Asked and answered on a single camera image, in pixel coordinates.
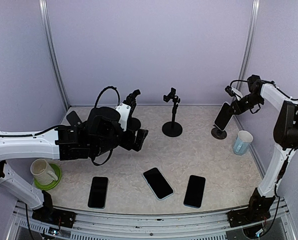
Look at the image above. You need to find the front aluminium rail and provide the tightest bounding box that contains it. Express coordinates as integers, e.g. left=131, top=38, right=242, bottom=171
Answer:
left=3, top=199, right=298, bottom=240

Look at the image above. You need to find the aluminium frame post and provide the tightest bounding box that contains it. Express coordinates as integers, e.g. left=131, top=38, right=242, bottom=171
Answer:
left=239, top=0, right=260, bottom=80
left=39, top=0, right=70, bottom=110

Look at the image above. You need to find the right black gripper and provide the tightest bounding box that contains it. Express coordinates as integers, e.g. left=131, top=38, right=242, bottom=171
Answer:
left=228, top=92, right=265, bottom=115

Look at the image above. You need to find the green saucer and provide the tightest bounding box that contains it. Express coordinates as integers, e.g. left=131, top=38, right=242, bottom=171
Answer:
left=33, top=163, right=62, bottom=191

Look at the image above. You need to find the black pole phone stand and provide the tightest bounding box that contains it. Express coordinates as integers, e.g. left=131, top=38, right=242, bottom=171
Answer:
left=122, top=89, right=141, bottom=132
left=162, top=87, right=183, bottom=138

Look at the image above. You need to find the black smartphone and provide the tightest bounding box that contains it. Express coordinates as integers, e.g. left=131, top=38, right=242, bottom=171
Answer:
left=87, top=176, right=108, bottom=209
left=143, top=167, right=174, bottom=201
left=183, top=175, right=206, bottom=209
left=214, top=102, right=233, bottom=131

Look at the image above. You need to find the left aluminium frame post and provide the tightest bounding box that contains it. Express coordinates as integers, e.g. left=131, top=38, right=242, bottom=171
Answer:
left=39, top=0, right=70, bottom=110

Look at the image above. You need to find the cream ribbed mug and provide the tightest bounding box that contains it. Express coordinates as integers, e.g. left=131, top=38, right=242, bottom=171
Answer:
left=30, top=158, right=58, bottom=186

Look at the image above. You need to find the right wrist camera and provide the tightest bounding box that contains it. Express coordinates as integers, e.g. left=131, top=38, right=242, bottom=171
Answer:
left=225, top=85, right=243, bottom=101

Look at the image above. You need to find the right aluminium frame post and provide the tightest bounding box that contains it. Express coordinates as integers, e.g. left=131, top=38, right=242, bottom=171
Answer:
left=239, top=0, right=260, bottom=80

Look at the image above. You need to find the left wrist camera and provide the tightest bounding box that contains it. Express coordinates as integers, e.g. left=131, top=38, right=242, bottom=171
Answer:
left=115, top=93, right=138, bottom=132

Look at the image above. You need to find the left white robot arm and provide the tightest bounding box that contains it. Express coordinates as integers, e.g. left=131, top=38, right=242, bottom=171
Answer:
left=0, top=89, right=148, bottom=223

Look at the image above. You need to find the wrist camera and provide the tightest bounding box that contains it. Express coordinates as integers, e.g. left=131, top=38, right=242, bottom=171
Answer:
left=115, top=93, right=138, bottom=132
left=225, top=85, right=243, bottom=101

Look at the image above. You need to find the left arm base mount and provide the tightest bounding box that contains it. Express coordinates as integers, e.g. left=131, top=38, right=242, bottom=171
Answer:
left=32, top=190, right=76, bottom=229

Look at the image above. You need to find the light blue mug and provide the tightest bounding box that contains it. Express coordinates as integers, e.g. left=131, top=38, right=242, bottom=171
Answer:
left=233, top=130, right=254, bottom=156

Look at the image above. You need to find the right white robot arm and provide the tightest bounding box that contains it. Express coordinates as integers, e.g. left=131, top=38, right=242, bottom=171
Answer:
left=225, top=75, right=298, bottom=222

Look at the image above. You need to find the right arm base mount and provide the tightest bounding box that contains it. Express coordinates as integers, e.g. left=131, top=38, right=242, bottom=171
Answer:
left=227, top=195, right=276, bottom=228

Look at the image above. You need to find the folding plate phone stand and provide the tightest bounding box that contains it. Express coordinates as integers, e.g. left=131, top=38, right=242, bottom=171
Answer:
left=211, top=126, right=227, bottom=140
left=66, top=110, right=85, bottom=129

